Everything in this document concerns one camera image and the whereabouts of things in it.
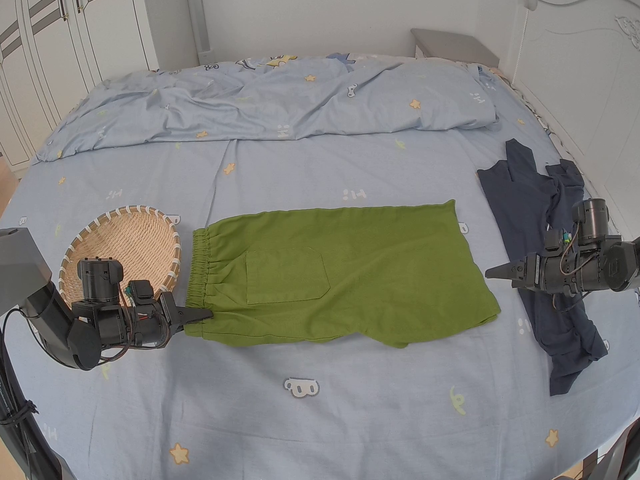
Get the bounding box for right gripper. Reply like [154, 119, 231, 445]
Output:
[486, 252, 576, 294]

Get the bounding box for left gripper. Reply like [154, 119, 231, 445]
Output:
[129, 292, 177, 349]

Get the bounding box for green shorts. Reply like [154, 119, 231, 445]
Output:
[184, 199, 502, 350]

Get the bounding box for dark blue garment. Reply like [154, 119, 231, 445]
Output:
[476, 138, 611, 396]

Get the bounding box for round woven basket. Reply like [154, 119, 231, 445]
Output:
[59, 205, 182, 314]

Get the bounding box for bed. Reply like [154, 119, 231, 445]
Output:
[0, 0, 640, 480]

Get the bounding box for grey bedside table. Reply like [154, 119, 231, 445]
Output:
[411, 28, 501, 65]

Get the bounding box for pale blue quilt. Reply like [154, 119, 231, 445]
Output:
[35, 52, 501, 163]

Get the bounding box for white wardrobe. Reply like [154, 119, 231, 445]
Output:
[0, 0, 160, 169]

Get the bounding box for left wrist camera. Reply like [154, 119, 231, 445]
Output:
[125, 279, 156, 305]

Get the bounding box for white vertical pipe duct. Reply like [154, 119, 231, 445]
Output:
[186, 0, 212, 64]

